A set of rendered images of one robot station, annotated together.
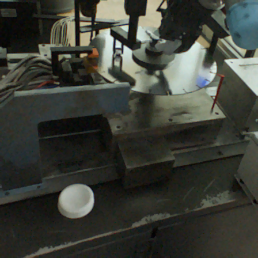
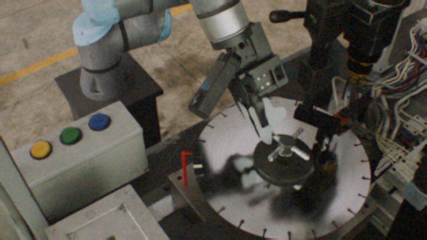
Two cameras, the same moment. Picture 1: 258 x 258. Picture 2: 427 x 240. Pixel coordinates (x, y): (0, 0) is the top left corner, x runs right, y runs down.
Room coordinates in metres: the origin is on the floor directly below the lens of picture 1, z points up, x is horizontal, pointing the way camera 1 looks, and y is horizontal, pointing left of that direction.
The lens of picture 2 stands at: (1.18, -0.14, 1.55)
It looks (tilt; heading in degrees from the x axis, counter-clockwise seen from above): 46 degrees down; 173
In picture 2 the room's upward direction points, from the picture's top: straight up
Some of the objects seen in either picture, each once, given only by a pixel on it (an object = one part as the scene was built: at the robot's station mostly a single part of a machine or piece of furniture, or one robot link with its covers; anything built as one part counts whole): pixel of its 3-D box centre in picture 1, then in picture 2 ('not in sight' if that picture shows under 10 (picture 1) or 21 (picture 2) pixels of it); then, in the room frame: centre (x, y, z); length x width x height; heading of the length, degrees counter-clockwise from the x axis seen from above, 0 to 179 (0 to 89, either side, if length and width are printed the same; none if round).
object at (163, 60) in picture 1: (154, 51); (283, 155); (0.73, 0.05, 0.96); 0.11 x 0.11 x 0.03
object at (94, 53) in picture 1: (75, 61); (350, 117); (0.64, 0.22, 0.95); 0.10 x 0.03 x 0.07; 118
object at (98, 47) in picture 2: not in sight; (98, 36); (0.23, -0.32, 0.91); 0.13 x 0.12 x 0.14; 108
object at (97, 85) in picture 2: not in sight; (103, 70); (0.23, -0.33, 0.80); 0.15 x 0.15 x 0.10
